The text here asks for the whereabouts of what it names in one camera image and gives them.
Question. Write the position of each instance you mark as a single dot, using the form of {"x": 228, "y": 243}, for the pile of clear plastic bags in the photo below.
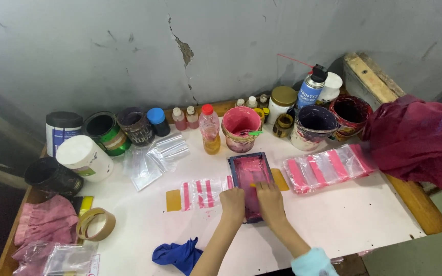
{"x": 154, "y": 159}

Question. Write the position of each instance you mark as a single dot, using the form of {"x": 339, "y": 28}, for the blue cloth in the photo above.
{"x": 177, "y": 255}

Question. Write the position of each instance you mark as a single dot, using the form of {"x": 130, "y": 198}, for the white jar with black lid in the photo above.
{"x": 63, "y": 130}

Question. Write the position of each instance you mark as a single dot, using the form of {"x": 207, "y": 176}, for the person's left hand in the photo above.
{"x": 232, "y": 205}

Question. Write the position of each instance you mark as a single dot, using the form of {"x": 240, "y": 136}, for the green paint can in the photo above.
{"x": 108, "y": 134}

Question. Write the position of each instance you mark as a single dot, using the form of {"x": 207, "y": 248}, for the red stained paint bucket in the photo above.
{"x": 353, "y": 115}

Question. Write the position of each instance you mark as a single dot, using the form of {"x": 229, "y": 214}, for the small white capped bottle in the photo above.
{"x": 240, "y": 102}
{"x": 251, "y": 102}

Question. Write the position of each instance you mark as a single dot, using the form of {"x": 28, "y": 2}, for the maroon cloth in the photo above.
{"x": 416, "y": 142}

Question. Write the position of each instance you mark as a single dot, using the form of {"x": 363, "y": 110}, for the small red liquid bottle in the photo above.
{"x": 192, "y": 118}
{"x": 179, "y": 119}

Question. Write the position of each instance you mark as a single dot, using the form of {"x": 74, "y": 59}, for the stack of pink printed bags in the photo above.
{"x": 326, "y": 166}

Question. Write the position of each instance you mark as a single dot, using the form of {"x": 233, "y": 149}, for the yellow flat scraper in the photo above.
{"x": 86, "y": 205}

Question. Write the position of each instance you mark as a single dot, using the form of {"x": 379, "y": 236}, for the pack of clear bags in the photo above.
{"x": 71, "y": 260}

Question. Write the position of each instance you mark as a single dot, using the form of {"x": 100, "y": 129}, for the blue spray can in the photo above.
{"x": 310, "y": 91}

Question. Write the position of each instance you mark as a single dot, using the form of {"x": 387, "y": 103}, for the dark stained paint can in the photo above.
{"x": 136, "y": 126}

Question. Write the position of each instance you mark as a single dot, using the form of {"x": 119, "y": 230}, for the large white plastic jar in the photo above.
{"x": 84, "y": 158}

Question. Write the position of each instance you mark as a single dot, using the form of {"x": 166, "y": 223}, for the white jar with gold lid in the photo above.
{"x": 281, "y": 101}

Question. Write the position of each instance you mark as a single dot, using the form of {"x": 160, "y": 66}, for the pink cloth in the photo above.
{"x": 44, "y": 224}

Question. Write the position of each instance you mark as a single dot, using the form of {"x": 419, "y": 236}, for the brown tape roll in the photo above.
{"x": 106, "y": 224}

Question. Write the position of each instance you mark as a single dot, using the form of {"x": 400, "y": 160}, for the pink striped clear plastic bag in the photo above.
{"x": 205, "y": 191}

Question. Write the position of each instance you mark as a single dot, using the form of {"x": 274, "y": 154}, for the person's right fingers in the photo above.
{"x": 266, "y": 188}

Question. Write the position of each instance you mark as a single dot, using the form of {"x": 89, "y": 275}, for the blue screen printing frame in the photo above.
{"x": 248, "y": 168}

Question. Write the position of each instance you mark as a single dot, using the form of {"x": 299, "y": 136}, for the purple stained white paint bucket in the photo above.
{"x": 311, "y": 128}

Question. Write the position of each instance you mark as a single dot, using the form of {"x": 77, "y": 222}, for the wooden frame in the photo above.
{"x": 370, "y": 78}

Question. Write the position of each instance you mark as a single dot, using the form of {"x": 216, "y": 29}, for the small yellow bottle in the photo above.
{"x": 260, "y": 113}

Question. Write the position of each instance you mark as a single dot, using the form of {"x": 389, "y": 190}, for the red capped plastic bottle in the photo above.
{"x": 210, "y": 128}

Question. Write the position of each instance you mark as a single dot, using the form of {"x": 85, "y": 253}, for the small brown capped bottle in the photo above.
{"x": 263, "y": 100}

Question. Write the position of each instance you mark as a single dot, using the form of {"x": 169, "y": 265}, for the black jar with blue lid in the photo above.
{"x": 159, "y": 122}

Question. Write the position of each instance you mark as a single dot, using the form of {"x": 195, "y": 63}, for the yellow tape patch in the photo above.
{"x": 173, "y": 200}
{"x": 280, "y": 179}

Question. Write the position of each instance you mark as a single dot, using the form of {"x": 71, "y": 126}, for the green stirring stick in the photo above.
{"x": 254, "y": 133}

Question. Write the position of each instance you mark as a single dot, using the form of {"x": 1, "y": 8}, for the person's left fingers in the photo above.
{"x": 231, "y": 191}

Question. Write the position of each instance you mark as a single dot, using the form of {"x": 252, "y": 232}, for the person's right hand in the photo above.
{"x": 271, "y": 203}

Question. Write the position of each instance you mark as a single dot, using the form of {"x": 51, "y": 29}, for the pink paint bucket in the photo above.
{"x": 240, "y": 122}

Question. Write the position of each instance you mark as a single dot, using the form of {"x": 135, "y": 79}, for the small brown jar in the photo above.
{"x": 283, "y": 125}

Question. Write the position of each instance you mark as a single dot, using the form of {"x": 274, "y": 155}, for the black tub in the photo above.
{"x": 54, "y": 177}

